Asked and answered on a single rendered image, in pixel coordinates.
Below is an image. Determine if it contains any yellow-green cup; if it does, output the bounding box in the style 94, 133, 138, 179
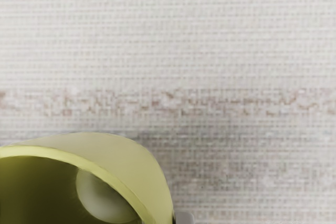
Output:
0, 132, 176, 224

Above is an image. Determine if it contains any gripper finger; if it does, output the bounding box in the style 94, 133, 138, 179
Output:
175, 210, 195, 224

